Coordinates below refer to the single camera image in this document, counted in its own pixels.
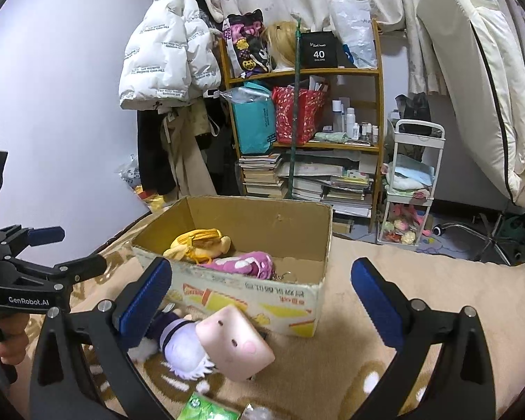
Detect clear plastic wrapper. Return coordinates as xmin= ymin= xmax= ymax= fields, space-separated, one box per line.
xmin=240 ymin=402 xmax=274 ymax=420

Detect wooden shelf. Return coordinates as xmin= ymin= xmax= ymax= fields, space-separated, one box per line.
xmin=219 ymin=20 xmax=386 ymax=232

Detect office chair base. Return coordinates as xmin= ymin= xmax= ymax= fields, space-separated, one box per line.
xmin=433 ymin=210 xmax=525 ymax=267

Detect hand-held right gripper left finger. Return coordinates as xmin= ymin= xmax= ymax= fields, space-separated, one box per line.
xmin=28 ymin=256 xmax=173 ymax=420

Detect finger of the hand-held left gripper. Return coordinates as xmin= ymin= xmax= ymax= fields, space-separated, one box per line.
xmin=9 ymin=253 xmax=109 ymax=287
xmin=0 ymin=225 xmax=66 ymax=252

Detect green snack packet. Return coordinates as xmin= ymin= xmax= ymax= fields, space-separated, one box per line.
xmin=176 ymin=391 xmax=241 ymax=420

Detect stack of books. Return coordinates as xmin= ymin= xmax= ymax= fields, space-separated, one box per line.
xmin=238 ymin=152 xmax=285 ymax=197
xmin=280 ymin=153 xmax=377 ymax=219

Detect row of white bottles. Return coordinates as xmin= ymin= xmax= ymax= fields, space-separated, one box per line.
xmin=331 ymin=98 xmax=380 ymax=143

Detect pile of small plush toys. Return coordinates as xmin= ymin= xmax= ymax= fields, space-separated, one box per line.
xmin=383 ymin=203 xmax=429 ymax=246

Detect black box with white print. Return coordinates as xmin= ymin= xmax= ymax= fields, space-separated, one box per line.
xmin=300 ymin=30 xmax=340 ymax=69

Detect green pole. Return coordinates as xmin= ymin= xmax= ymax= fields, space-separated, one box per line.
xmin=287 ymin=13 xmax=305 ymax=200

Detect white plastic bag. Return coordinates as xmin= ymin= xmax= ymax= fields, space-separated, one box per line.
xmin=119 ymin=157 xmax=141 ymax=189

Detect white folded mattress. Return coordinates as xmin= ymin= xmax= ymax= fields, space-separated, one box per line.
xmin=416 ymin=0 xmax=525 ymax=208

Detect red gift bag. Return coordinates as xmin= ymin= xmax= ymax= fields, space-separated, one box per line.
xmin=272 ymin=85 xmax=329 ymax=145

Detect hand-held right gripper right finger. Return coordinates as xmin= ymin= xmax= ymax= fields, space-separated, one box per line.
xmin=345 ymin=257 xmax=497 ymax=420

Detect white trolley cart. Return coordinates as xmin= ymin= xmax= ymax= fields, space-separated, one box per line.
xmin=376 ymin=119 xmax=446 ymax=246

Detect white puffer jacket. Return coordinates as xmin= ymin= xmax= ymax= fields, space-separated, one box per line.
xmin=118 ymin=0 xmax=223 ymax=110

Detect clear plastic bag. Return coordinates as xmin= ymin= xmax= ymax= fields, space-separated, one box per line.
xmin=330 ymin=0 xmax=378 ymax=69

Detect person's left hand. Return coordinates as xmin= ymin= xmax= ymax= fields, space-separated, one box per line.
xmin=0 ymin=315 xmax=30 ymax=366

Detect black hanging garment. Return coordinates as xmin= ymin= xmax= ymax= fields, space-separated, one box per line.
xmin=136 ymin=96 xmax=180 ymax=195

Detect beige hanging garment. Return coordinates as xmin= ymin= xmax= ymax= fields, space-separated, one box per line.
xmin=164 ymin=100 xmax=217 ymax=197

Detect printed cardboard box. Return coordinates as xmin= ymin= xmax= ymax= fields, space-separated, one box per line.
xmin=131 ymin=196 xmax=334 ymax=338

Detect teal paper bag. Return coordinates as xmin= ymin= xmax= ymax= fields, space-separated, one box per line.
xmin=232 ymin=81 xmax=277 ymax=155

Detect blond wig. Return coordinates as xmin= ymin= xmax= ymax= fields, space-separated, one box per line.
xmin=262 ymin=21 xmax=299 ymax=72

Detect beige spotted blanket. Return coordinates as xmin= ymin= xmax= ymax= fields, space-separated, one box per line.
xmin=70 ymin=210 xmax=525 ymax=420

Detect folded pale cloths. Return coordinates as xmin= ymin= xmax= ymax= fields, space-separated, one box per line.
xmin=383 ymin=160 xmax=435 ymax=189

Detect pink plush toy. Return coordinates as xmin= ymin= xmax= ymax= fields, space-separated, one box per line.
xmin=199 ymin=251 xmax=298 ymax=283

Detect purple and black patterned bag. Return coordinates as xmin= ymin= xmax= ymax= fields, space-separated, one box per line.
xmin=225 ymin=11 xmax=274 ymax=77

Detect white-haired plush doll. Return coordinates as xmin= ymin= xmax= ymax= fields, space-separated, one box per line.
xmin=127 ymin=304 xmax=276 ymax=381

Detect yellow plush toy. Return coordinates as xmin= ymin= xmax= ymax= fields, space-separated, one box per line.
xmin=163 ymin=227 xmax=232 ymax=264

